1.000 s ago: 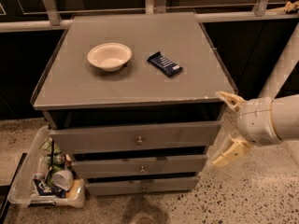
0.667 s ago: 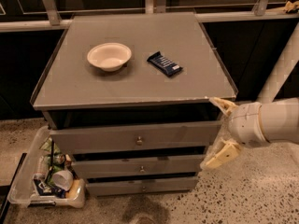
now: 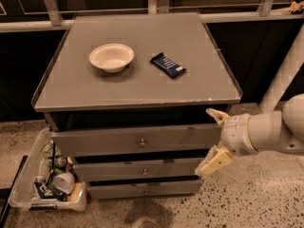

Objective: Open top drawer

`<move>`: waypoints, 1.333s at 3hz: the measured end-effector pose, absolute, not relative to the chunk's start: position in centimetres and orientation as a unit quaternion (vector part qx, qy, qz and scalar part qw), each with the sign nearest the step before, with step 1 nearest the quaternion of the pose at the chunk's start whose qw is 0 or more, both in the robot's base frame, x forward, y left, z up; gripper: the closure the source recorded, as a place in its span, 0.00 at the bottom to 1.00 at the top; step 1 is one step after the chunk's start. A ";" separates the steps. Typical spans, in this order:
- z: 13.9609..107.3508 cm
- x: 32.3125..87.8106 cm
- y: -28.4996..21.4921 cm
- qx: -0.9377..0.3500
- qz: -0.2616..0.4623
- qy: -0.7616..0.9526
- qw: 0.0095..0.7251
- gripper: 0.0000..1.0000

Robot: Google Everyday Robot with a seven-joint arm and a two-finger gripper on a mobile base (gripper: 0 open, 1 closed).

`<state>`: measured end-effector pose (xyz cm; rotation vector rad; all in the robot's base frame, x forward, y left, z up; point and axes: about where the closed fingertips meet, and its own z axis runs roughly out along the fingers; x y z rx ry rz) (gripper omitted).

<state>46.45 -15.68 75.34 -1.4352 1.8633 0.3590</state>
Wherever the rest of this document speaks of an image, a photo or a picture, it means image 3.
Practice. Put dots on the blue snack bar wrapper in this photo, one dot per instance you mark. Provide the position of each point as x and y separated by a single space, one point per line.
166 65

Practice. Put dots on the soda can in bin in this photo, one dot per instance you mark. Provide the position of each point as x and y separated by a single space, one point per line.
60 161

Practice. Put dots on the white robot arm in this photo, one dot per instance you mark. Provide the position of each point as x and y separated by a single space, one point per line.
280 131

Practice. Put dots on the grey drawer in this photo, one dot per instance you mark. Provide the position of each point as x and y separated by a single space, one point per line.
149 189
114 141
131 170

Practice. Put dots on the yellow sponge in bin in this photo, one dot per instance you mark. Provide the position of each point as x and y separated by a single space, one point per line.
74 195

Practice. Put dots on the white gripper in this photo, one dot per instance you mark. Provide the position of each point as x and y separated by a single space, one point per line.
237 134

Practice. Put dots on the white paper bowl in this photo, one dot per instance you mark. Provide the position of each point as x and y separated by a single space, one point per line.
111 58

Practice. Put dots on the grey top drawer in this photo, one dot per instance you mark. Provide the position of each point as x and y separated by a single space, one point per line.
114 141

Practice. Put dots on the white diagonal post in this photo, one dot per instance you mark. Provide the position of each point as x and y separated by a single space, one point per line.
291 64

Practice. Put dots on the white cup in bin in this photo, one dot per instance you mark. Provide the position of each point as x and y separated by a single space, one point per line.
64 182

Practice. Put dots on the metal railing frame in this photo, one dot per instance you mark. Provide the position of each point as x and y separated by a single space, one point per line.
39 15

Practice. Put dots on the grey bottom drawer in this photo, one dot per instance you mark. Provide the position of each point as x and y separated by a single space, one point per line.
149 189

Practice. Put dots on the clear plastic bin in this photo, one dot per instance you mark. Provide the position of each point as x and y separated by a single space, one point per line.
39 167

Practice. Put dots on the grey middle drawer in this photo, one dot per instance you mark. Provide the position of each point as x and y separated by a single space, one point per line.
131 170

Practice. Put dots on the blue snack bag in bin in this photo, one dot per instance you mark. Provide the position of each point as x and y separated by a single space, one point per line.
46 193

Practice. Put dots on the grey drawer cabinet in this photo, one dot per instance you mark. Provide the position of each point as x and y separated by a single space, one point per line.
75 95

